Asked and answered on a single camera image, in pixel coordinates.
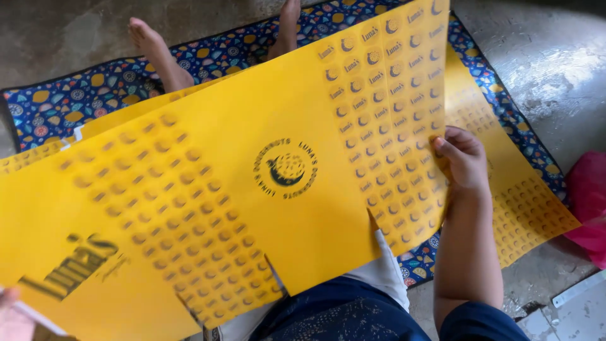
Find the person's dark blue sleeve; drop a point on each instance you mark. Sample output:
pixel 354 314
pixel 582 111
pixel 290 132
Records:
pixel 478 324

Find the person's right hand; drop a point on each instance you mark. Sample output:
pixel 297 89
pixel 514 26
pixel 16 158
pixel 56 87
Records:
pixel 466 163

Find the person's foot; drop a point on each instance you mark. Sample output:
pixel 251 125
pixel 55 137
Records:
pixel 288 26
pixel 161 57

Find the yellow printed cardboard box sheet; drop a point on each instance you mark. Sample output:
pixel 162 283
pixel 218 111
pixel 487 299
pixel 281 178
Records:
pixel 236 118

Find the person's left hand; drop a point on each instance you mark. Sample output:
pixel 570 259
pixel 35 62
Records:
pixel 8 303

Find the pink plastic bag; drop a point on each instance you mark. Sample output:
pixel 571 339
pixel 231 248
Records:
pixel 589 203

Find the person's right foot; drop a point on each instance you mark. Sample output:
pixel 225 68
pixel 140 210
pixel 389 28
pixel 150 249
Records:
pixel 288 26

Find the white flat strip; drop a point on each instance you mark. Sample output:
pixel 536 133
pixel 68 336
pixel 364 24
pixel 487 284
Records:
pixel 580 289

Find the person's dark blue trousers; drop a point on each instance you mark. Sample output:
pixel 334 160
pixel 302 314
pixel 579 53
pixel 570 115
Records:
pixel 341 312

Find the blue patterned floor mat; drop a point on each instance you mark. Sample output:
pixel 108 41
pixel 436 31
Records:
pixel 71 99

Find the person's left foot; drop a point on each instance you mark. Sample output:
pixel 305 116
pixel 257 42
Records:
pixel 161 57

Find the stack of yellow flat cartons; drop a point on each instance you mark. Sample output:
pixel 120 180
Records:
pixel 530 208

